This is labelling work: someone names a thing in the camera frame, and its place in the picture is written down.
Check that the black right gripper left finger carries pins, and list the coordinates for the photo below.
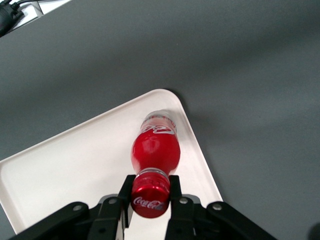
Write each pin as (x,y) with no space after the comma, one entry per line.
(105,220)

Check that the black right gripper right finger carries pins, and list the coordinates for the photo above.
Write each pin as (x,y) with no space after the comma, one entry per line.
(190,220)

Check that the red coke bottle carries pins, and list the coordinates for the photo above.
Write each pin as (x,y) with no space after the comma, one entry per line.
(155,150)

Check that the beige plastic tray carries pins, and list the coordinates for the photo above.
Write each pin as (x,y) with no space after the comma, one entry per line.
(62,162)

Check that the black power adapter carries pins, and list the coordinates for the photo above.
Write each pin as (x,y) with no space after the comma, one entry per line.
(7,17)

